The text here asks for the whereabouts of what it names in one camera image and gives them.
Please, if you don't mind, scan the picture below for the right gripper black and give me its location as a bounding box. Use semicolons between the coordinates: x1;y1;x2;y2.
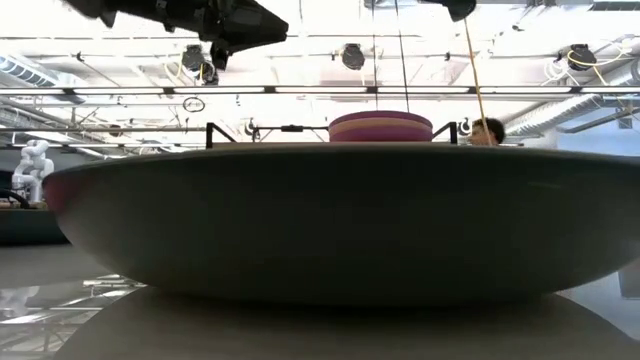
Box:
419;0;477;23

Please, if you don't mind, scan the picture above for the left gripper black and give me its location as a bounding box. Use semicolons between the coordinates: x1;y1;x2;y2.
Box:
194;0;290;71

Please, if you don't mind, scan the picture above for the purple round plate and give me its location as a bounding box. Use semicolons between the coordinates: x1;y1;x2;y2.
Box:
329;110;434;126
328;127;433;144

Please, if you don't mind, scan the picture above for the wooden shelf with black legs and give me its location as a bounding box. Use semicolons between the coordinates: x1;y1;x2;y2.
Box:
205;121;459;150

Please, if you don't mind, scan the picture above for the person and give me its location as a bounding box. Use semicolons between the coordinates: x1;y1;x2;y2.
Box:
468;117;507;147

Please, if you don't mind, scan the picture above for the white glossy table mat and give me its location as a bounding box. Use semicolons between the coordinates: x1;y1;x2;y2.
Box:
0;243;640;360

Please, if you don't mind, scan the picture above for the black ceiling cord reel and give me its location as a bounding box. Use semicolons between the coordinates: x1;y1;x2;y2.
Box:
568;43;596;71
341;42;366;71
180;43;206;72

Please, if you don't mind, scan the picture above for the black hanging cable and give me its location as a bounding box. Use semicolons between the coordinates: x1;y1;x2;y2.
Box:
393;0;412;113

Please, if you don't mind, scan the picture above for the yellow hanging cable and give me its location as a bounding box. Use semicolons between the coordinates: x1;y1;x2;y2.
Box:
462;18;492;133

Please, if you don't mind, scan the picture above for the silver air duct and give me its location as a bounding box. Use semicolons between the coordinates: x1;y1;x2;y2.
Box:
504;74;640;137
0;53;64;89

